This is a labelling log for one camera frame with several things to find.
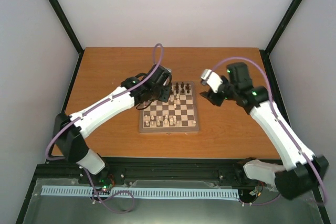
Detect wooden folding chess board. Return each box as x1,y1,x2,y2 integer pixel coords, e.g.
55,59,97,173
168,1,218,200
139,81,200,134

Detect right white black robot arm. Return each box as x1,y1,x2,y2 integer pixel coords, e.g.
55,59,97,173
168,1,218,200
201,62,329,200

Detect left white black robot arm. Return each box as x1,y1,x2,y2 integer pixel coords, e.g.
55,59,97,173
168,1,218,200
53,65,172,184

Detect dark chess pieces row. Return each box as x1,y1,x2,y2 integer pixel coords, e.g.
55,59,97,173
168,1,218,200
170,82,192,95

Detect pile of white chess pieces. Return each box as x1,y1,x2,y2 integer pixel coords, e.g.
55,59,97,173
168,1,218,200
140,94,198,132

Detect left controller circuit board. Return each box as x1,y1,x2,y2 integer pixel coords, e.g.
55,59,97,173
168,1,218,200
95,174,115,196

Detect right controller wiring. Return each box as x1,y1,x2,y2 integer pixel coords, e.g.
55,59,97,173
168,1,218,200
248,184,265,198

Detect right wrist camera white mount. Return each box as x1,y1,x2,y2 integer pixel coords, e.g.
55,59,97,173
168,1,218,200
201,69,223,93

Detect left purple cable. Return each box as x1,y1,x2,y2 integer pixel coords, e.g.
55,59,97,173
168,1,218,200
45,42,165,161

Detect purple cable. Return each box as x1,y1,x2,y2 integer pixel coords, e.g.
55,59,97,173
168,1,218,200
45,42,165,161
209,56,329,206

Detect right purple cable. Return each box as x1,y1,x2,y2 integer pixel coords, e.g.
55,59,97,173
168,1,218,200
209,56,329,206

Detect black aluminium frame rail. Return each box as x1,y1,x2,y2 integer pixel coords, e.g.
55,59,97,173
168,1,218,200
34,157,314,187

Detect light blue cable duct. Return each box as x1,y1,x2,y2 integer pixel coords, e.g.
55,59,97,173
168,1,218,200
40,185,239,201

